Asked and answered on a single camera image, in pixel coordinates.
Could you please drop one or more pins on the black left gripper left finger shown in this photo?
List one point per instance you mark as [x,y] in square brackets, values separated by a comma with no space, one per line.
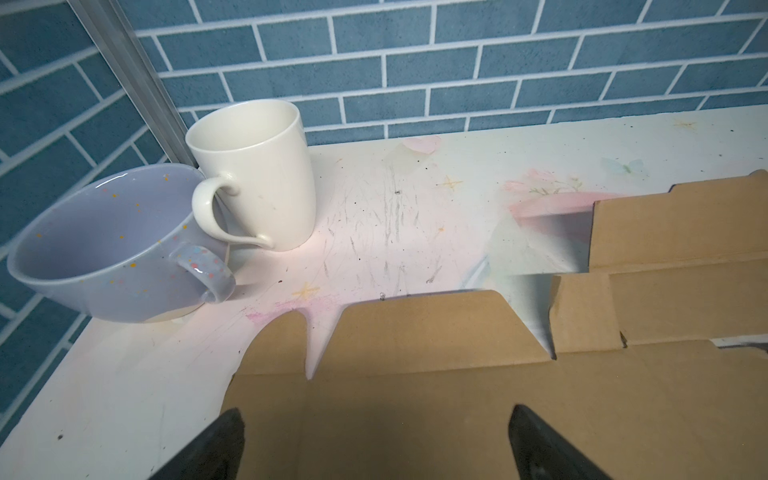
[213,454]

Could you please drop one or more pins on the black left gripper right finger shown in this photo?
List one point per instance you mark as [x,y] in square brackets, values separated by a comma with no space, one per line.
[540,452]

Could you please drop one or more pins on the brown cardboard box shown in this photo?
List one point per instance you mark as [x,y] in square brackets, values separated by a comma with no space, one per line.
[424,388]

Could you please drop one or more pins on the lavender speckled ceramic cup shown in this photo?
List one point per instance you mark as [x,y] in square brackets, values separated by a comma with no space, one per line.
[126,248]

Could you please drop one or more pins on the flat brown cardboard sheet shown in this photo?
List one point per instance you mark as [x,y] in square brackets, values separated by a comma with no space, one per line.
[689,264]

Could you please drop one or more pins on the white ceramic mug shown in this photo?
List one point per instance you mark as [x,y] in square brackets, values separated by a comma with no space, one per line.
[259,186]

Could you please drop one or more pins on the grey metal corner post left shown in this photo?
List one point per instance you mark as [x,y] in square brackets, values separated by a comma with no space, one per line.
[111,32]

